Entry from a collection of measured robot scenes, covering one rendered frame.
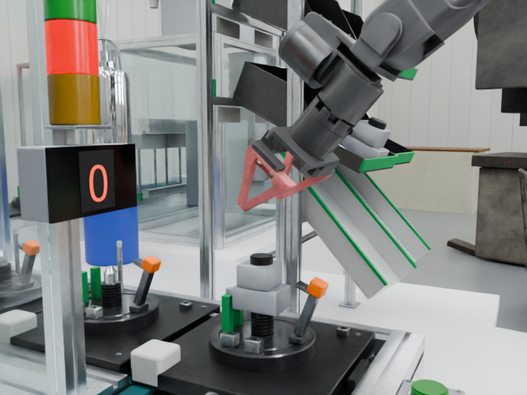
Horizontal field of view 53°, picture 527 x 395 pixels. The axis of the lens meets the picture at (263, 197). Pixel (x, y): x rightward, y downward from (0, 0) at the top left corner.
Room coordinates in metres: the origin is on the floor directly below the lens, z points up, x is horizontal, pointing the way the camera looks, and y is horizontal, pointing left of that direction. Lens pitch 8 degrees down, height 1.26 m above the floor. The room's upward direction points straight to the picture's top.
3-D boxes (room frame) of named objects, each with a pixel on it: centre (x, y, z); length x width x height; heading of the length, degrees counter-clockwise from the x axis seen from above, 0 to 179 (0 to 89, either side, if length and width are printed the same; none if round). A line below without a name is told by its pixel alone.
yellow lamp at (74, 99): (0.55, 0.19, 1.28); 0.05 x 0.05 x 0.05
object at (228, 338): (0.63, 0.04, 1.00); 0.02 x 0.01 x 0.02; 64
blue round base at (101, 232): (1.56, 0.45, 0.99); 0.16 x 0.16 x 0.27
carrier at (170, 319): (0.78, 0.23, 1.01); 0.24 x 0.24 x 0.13; 64
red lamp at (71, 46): (0.55, 0.19, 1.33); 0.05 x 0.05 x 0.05
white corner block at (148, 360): (0.62, 0.13, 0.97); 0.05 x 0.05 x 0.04; 64
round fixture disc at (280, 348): (0.66, 0.00, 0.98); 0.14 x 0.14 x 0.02
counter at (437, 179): (8.57, -2.19, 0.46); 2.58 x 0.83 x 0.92; 56
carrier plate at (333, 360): (0.66, 0.00, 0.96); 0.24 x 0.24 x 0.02; 64
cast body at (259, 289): (0.67, 0.01, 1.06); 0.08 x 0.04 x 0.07; 63
